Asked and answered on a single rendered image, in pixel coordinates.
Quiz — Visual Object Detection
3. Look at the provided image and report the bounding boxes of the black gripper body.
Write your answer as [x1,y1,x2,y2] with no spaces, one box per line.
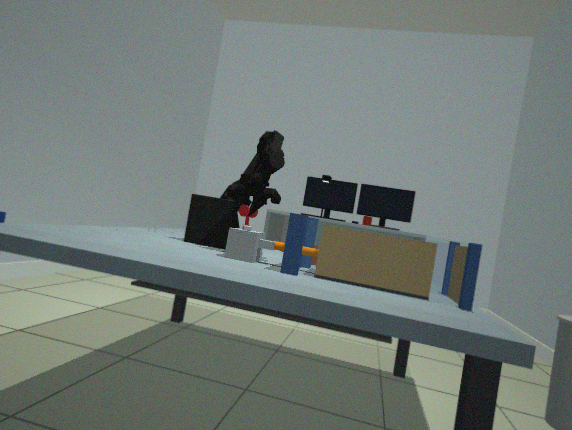
[227,172,281,204]

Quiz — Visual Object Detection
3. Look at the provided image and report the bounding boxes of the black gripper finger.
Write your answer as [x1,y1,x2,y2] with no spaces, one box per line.
[238,192,252,207]
[247,194,267,217]

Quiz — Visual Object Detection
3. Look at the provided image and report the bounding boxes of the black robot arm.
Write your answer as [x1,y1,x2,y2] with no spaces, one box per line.
[220,131,285,211]

